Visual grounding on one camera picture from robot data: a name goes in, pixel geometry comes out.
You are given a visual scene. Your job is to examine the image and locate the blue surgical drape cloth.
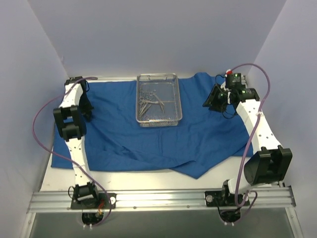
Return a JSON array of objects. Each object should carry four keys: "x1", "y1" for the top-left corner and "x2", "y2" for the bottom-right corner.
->
[{"x1": 51, "y1": 71, "x2": 255, "y2": 179}]

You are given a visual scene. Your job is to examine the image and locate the wire mesh instrument tray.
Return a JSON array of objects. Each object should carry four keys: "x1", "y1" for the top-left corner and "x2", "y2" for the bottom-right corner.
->
[{"x1": 136, "y1": 73, "x2": 183, "y2": 127}]

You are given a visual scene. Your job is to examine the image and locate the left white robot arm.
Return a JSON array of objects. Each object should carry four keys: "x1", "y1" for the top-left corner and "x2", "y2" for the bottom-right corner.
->
[{"x1": 53, "y1": 76, "x2": 100, "y2": 208}]

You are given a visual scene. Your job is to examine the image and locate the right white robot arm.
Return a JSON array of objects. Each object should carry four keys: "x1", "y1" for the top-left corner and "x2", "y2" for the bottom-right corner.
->
[{"x1": 203, "y1": 70, "x2": 293, "y2": 205}]

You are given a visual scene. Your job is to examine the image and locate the steel surgical scissors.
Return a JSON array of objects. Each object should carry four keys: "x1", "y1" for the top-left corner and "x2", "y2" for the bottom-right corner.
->
[{"x1": 138, "y1": 91, "x2": 158, "y2": 105}]

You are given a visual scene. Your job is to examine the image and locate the steel forceps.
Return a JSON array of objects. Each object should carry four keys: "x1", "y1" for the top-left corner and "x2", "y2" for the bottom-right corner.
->
[{"x1": 139, "y1": 102, "x2": 151, "y2": 116}]

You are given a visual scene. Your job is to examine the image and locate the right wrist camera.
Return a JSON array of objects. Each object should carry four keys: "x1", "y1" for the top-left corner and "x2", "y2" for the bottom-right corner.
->
[{"x1": 224, "y1": 70, "x2": 246, "y2": 90}]

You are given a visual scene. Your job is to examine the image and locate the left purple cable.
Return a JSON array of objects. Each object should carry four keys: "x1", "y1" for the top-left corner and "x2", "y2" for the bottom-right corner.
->
[{"x1": 32, "y1": 77, "x2": 115, "y2": 227}]

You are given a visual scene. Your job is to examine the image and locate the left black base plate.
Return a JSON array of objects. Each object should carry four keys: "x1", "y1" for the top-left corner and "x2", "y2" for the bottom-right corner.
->
[{"x1": 70, "y1": 193, "x2": 117, "y2": 210}]

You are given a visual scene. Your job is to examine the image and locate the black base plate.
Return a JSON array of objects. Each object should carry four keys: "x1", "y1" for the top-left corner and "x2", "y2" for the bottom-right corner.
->
[
  {"x1": 70, "y1": 193, "x2": 117, "y2": 210},
  {"x1": 204, "y1": 190, "x2": 236, "y2": 207}
]

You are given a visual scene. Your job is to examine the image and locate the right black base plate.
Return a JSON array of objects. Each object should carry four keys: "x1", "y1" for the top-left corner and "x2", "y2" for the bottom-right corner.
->
[{"x1": 204, "y1": 190, "x2": 236, "y2": 207}]

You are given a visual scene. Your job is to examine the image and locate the right aluminium rail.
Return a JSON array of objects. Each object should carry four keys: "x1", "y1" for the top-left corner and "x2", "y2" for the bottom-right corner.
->
[{"x1": 239, "y1": 75, "x2": 285, "y2": 189}]

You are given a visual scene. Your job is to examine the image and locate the aluminium rail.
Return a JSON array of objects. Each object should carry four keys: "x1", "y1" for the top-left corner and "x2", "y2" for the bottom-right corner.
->
[
  {"x1": 28, "y1": 186, "x2": 296, "y2": 213},
  {"x1": 239, "y1": 75, "x2": 285, "y2": 189}
]

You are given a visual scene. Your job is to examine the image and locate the front aluminium rail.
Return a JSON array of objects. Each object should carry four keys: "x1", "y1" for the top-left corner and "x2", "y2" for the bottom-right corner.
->
[{"x1": 28, "y1": 186, "x2": 296, "y2": 213}]

